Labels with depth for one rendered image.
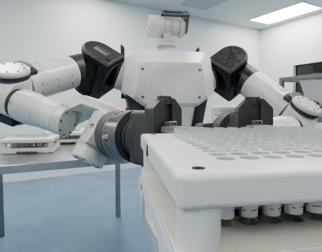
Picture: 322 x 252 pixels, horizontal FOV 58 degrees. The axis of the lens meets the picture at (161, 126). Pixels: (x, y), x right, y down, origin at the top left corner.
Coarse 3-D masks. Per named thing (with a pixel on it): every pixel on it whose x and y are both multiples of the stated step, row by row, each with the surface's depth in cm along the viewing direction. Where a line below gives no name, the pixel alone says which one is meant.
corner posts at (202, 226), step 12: (144, 156) 38; (144, 168) 38; (180, 216) 17; (192, 216) 16; (204, 216) 16; (216, 216) 16; (180, 228) 17; (192, 228) 16; (204, 228) 16; (216, 228) 16; (180, 240) 17; (192, 240) 16; (204, 240) 16; (216, 240) 16
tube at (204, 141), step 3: (204, 138) 24; (207, 138) 24; (210, 138) 24; (213, 138) 24; (216, 138) 24; (201, 141) 24; (204, 141) 23; (207, 141) 23; (201, 144) 24; (204, 144) 23; (207, 144) 23; (201, 147) 24; (204, 147) 23; (207, 147) 23; (201, 150) 24; (204, 150) 23; (207, 150) 23
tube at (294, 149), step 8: (288, 144) 21; (296, 144) 20; (304, 144) 21; (288, 152) 21; (296, 152) 20; (304, 152) 21; (288, 208) 21; (296, 208) 21; (288, 216) 21; (296, 216) 21
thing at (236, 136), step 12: (204, 132) 29; (216, 132) 31; (228, 132) 30; (240, 132) 29; (252, 132) 31; (264, 132) 29; (276, 132) 30; (288, 132) 30; (300, 132) 29; (312, 132) 29
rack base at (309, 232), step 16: (144, 176) 35; (144, 192) 34; (160, 192) 28; (160, 208) 24; (160, 224) 22; (240, 224) 20; (256, 224) 20; (272, 224) 20; (288, 224) 20; (304, 224) 20; (320, 224) 20; (160, 240) 22; (224, 240) 18; (240, 240) 18; (256, 240) 18; (272, 240) 18; (288, 240) 18; (304, 240) 18; (320, 240) 18
